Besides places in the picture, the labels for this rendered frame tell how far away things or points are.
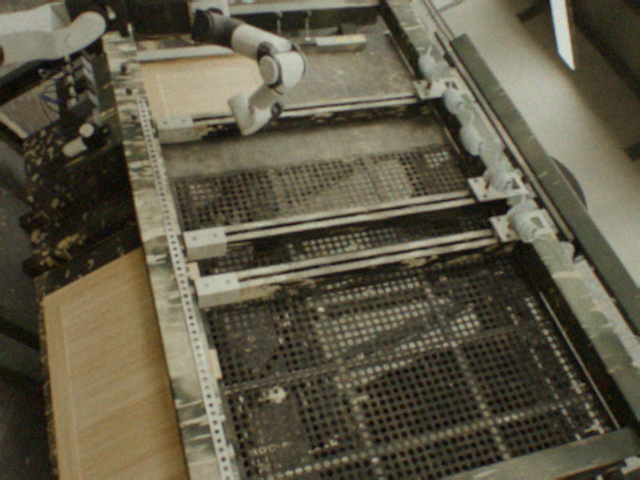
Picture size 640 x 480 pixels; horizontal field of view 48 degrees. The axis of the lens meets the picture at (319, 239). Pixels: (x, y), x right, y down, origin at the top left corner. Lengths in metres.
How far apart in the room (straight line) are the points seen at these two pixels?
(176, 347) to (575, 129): 6.78
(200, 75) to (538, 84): 6.36
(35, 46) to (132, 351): 1.02
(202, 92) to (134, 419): 1.24
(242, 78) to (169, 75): 0.28
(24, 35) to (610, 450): 2.11
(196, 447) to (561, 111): 7.12
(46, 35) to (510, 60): 7.30
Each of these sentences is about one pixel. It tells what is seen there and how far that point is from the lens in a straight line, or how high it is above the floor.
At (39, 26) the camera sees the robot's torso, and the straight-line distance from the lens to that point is 2.46.
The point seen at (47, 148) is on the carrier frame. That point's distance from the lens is 3.26.
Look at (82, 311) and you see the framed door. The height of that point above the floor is 0.40.
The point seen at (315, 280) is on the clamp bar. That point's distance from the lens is 2.22.
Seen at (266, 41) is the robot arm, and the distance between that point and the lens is 2.13.
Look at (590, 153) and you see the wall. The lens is 8.14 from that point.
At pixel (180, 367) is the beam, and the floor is 0.83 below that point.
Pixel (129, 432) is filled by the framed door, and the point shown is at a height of 0.51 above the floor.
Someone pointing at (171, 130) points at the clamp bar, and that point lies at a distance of 2.59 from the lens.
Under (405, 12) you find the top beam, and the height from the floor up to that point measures 1.93.
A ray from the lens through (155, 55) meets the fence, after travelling 2.95.
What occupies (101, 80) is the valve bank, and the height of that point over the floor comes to 0.77.
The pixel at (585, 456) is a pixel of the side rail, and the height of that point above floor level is 1.70.
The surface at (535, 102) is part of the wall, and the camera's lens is 8.67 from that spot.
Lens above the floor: 1.61
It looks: 8 degrees down
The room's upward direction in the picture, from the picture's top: 63 degrees clockwise
